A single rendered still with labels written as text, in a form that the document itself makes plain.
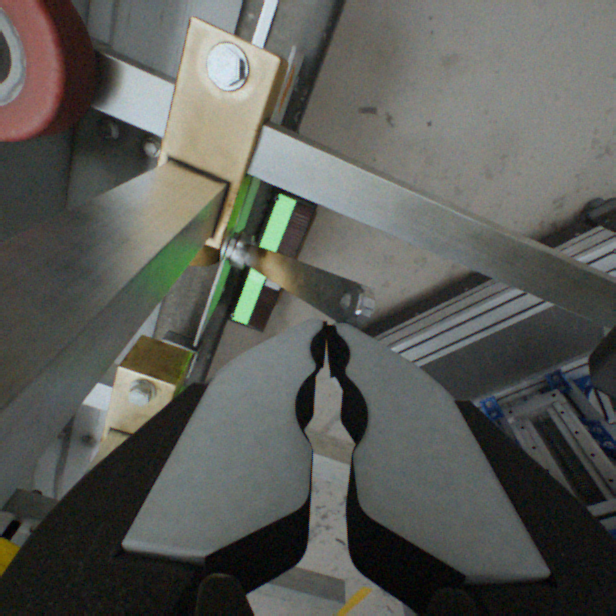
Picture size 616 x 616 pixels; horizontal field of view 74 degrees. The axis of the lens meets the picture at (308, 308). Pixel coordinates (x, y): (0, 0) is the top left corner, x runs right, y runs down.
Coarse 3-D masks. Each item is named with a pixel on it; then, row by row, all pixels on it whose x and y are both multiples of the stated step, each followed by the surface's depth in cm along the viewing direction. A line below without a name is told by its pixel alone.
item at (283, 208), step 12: (276, 204) 42; (288, 204) 42; (276, 216) 42; (288, 216) 42; (276, 228) 43; (264, 240) 44; (276, 240) 44; (252, 276) 46; (264, 276) 46; (252, 288) 46; (240, 300) 47; (252, 300) 47; (240, 312) 48
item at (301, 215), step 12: (300, 204) 42; (300, 216) 42; (288, 228) 43; (300, 228) 43; (288, 240) 44; (288, 252) 44; (264, 288) 46; (276, 288) 46; (264, 300) 47; (264, 312) 48; (252, 324) 49; (264, 324) 49
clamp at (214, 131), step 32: (192, 32) 21; (224, 32) 21; (192, 64) 21; (256, 64) 21; (288, 64) 25; (192, 96) 22; (224, 96) 22; (256, 96) 22; (192, 128) 23; (224, 128) 23; (256, 128) 23; (160, 160) 24; (192, 160) 24; (224, 160) 24; (224, 224) 26
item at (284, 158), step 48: (96, 48) 22; (96, 96) 23; (144, 96) 23; (288, 144) 24; (336, 192) 25; (384, 192) 25; (432, 240) 26; (480, 240) 26; (528, 240) 28; (528, 288) 28; (576, 288) 28
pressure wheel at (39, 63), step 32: (0, 0) 17; (32, 0) 17; (64, 0) 19; (0, 32) 18; (32, 32) 18; (64, 32) 19; (0, 64) 19; (32, 64) 18; (64, 64) 19; (0, 96) 19; (32, 96) 19; (64, 96) 19; (0, 128) 20; (32, 128) 20; (64, 128) 22
